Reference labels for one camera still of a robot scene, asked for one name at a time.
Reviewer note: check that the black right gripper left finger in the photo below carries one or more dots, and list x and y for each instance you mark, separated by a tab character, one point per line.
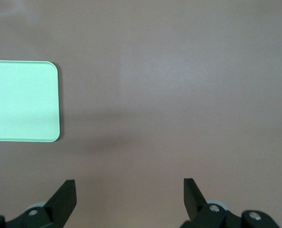
62	204

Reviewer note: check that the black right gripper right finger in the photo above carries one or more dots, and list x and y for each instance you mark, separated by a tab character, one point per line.
193	199

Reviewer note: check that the light green rectangular tray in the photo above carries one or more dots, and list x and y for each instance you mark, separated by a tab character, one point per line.
22	99

